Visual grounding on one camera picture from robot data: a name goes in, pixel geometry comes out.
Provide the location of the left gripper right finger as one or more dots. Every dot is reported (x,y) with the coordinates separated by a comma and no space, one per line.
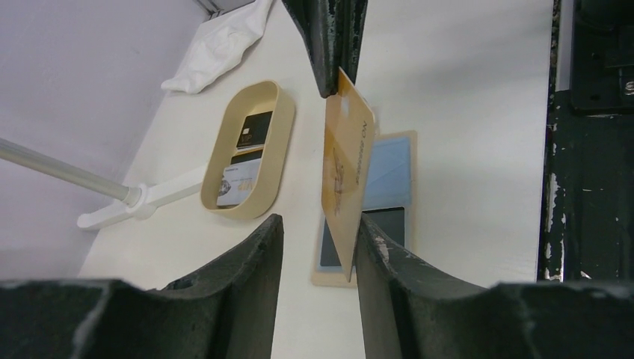
(410,309)

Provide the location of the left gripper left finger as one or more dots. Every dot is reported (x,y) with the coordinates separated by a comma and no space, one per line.
(225,309)

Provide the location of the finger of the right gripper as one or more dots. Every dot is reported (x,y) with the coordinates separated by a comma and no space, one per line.
(332,32)

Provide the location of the gold card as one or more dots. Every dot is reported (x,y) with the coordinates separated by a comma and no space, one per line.
(349,134)

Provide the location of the beige card holder wallet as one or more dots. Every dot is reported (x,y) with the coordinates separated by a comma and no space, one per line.
(391,183)

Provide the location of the black VIP card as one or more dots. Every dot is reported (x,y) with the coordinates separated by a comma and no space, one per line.
(254,130)

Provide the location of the white card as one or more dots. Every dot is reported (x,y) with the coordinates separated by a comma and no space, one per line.
(237,183)

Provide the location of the beige oval tray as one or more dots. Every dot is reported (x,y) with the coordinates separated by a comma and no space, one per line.
(262,97)

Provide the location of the white cloth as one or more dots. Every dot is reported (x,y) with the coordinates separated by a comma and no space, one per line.
(220,50)

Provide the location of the right rack foot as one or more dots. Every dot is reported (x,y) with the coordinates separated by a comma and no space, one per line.
(151,198)

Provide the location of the right rack pole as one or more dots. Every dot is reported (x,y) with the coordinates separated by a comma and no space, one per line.
(47,165)

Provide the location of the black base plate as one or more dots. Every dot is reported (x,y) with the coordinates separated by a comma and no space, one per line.
(587,198)

